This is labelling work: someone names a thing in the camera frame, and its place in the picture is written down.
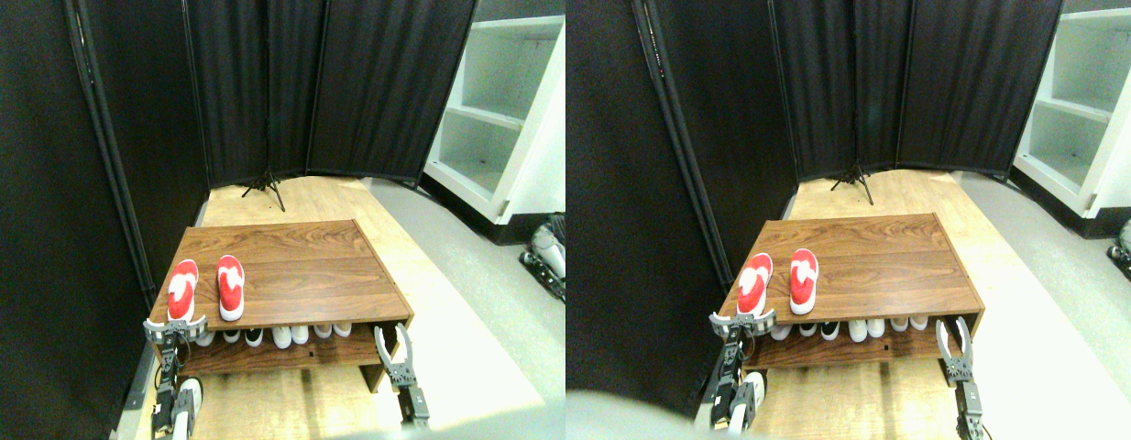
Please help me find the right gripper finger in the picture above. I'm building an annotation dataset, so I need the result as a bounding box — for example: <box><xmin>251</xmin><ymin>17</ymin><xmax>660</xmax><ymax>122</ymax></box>
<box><xmin>395</xmin><ymin>322</ymin><xmax>418</xmax><ymax>386</ymax></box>
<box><xmin>935</xmin><ymin>318</ymin><xmax>960</xmax><ymax>382</ymax></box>
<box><xmin>955</xmin><ymin>315</ymin><xmax>977</xmax><ymax>382</ymax></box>
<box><xmin>375</xmin><ymin>324</ymin><xmax>400</xmax><ymax>386</ymax></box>

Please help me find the red shoe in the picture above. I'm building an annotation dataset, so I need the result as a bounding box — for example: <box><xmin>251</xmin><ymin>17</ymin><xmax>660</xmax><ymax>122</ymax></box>
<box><xmin>167</xmin><ymin>258</ymin><xmax>201</xmax><ymax>324</ymax></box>
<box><xmin>216</xmin><ymin>254</ymin><xmax>247</xmax><ymax>322</ymax></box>
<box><xmin>789</xmin><ymin>247</ymin><xmax>819</xmax><ymax>316</ymax></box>
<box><xmin>737</xmin><ymin>253</ymin><xmax>774</xmax><ymax>317</ymax></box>

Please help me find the brown shoe rack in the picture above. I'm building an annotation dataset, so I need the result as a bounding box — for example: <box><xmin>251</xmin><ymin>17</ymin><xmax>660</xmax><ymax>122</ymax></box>
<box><xmin>714</xmin><ymin>212</ymin><xmax>986</xmax><ymax>397</ymax></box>
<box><xmin>144</xmin><ymin>218</ymin><xmax>415</xmax><ymax>395</ymax></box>

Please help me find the black curtain stand foot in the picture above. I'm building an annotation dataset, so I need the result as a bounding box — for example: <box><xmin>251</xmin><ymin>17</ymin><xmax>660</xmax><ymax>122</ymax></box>
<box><xmin>241</xmin><ymin>168</ymin><xmax>287</xmax><ymax>213</ymax></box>
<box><xmin>829</xmin><ymin>163</ymin><xmax>875</xmax><ymax>205</ymax></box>

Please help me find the black curtain stand pole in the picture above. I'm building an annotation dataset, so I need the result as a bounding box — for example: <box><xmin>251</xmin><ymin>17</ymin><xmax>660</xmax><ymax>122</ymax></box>
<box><xmin>628</xmin><ymin>0</ymin><xmax>736</xmax><ymax>290</ymax></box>
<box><xmin>63</xmin><ymin>0</ymin><xmax>157</xmax><ymax>311</ymax></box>

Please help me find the white shelf unit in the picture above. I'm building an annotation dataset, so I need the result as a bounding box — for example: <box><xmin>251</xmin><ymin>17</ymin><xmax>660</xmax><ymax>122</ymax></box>
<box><xmin>1013</xmin><ymin>7</ymin><xmax>1131</xmax><ymax>219</ymax></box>
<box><xmin>423</xmin><ymin>14</ymin><xmax>566</xmax><ymax>226</ymax></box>

